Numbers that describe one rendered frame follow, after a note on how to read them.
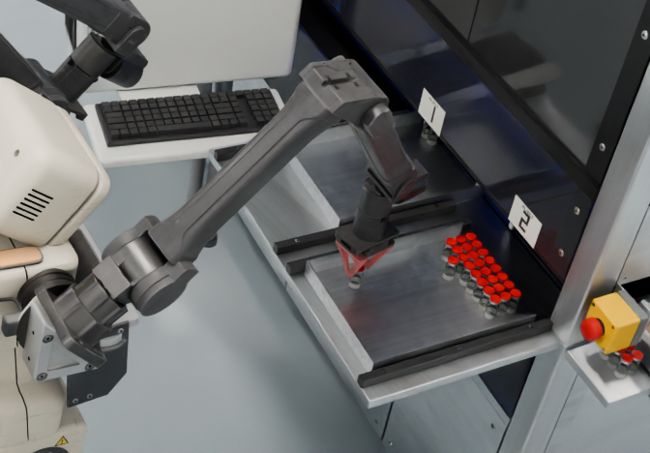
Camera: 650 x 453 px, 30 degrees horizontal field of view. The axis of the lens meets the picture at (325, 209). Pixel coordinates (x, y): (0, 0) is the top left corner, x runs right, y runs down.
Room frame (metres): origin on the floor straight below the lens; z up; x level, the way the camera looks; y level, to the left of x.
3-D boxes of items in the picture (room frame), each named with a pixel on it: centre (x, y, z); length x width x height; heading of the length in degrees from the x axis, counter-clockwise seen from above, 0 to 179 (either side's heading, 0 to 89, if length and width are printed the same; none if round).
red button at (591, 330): (1.49, -0.49, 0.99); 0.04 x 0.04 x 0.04; 34
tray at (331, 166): (1.94, -0.10, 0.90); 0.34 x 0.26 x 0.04; 124
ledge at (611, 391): (1.53, -0.57, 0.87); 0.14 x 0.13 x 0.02; 124
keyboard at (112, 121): (2.10, 0.32, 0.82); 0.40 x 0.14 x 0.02; 116
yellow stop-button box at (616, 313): (1.52, -0.53, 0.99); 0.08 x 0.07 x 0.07; 124
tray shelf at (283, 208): (1.76, -0.14, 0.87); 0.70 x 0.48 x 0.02; 34
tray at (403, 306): (1.59, -0.20, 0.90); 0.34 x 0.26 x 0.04; 124
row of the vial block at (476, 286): (1.66, -0.29, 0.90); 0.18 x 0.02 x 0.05; 34
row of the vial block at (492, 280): (1.67, -0.31, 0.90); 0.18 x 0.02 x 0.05; 34
